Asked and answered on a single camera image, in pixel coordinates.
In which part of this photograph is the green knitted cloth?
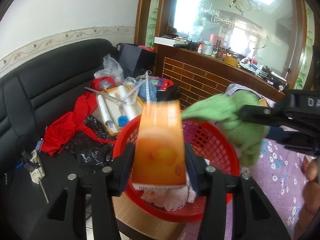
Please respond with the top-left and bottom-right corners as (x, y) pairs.
(181, 90), (270, 167)

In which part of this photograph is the red white wet wipe pack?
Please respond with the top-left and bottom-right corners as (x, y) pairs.
(133, 158), (197, 211)

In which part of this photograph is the orange box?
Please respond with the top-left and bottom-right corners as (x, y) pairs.
(131, 100), (186, 190)

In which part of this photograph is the person's right hand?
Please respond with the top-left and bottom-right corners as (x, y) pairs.
(293, 160), (320, 239)

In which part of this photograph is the purple floral tablecloth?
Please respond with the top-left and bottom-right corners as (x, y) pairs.
(225, 85), (312, 239)

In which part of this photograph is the wooden brick counter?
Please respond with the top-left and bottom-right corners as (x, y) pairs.
(154, 37), (285, 109)

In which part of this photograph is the red cloth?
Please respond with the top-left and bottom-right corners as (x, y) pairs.
(40, 93), (115, 156)

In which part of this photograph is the cardboard box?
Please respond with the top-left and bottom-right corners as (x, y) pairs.
(112, 194), (185, 239)

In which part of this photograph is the black leather sofa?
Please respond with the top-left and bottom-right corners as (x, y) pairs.
(1, 39), (119, 239)

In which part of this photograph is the dark blue paper bag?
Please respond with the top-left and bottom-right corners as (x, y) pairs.
(116, 43), (156, 78)

